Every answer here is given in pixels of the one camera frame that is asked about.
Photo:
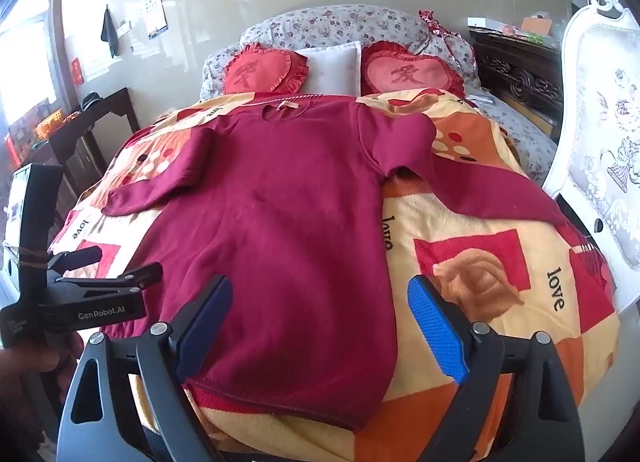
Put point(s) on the black hat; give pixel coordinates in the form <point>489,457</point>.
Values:
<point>91,100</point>

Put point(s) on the red printed box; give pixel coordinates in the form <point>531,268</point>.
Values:
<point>27,124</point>

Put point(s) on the maroon sweater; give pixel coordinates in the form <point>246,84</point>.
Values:
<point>280,202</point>

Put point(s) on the dark hanging cloth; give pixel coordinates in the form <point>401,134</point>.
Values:
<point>110,31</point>

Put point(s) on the white pillow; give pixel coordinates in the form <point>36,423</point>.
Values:
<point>332,66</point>

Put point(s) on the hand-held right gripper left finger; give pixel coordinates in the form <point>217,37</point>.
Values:
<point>210,322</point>

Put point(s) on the red shiny wrapped bundle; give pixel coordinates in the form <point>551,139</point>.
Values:
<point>431,21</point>

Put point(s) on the floral bed sheet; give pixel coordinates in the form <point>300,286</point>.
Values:
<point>520,141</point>

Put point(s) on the red wall sticker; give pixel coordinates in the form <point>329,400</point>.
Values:
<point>77,71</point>

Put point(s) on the dark carved wooden cabinet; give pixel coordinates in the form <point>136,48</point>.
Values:
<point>520,76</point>

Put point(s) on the dark wooden table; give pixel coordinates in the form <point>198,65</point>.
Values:
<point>100,111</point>

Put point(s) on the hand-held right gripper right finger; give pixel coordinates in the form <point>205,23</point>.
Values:
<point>435,327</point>

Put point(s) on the red heart pillow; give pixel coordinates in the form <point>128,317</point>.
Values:
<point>260,69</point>
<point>405,72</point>

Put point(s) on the pile of colourful small things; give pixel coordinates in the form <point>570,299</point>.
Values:
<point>525,35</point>

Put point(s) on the window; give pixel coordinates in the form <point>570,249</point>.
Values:
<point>25,51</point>

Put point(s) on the white wall note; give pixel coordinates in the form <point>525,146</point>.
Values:
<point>125,27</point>

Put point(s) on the orange box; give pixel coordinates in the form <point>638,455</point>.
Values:
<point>536,24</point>

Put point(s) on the eye chart poster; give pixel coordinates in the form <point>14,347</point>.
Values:
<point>154,4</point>

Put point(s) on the orange basket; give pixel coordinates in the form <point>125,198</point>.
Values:
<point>49,124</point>

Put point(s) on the person's left hand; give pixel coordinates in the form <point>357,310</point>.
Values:
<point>30,359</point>

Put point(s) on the printed orange red blanket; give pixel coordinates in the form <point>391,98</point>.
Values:
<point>500,342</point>

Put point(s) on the white box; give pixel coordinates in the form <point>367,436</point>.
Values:
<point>482,24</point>

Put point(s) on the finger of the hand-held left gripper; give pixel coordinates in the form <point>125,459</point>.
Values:
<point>125,278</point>
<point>80,257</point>

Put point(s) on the white ornate chair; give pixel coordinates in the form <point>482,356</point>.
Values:
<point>605,141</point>

